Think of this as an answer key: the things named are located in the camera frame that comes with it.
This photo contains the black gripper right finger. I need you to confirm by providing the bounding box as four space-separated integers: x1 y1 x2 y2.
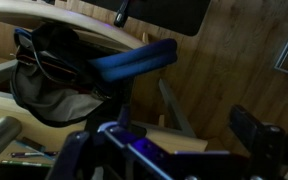
229 105 286 180

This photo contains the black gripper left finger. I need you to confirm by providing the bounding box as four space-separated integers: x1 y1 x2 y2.
45 131 98 180

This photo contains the purple pen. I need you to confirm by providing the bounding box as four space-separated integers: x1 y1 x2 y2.
9 151 59 158

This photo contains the green pen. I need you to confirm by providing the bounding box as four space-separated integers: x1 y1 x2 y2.
1 160 43 167

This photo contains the black backpack with blue straps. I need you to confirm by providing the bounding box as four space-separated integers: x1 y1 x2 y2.
10 24 177 127

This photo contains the black wall monitor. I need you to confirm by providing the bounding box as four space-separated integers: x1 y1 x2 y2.
82 0 211 36

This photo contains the black cable connector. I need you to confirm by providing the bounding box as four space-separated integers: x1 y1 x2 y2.
114 0 130 28

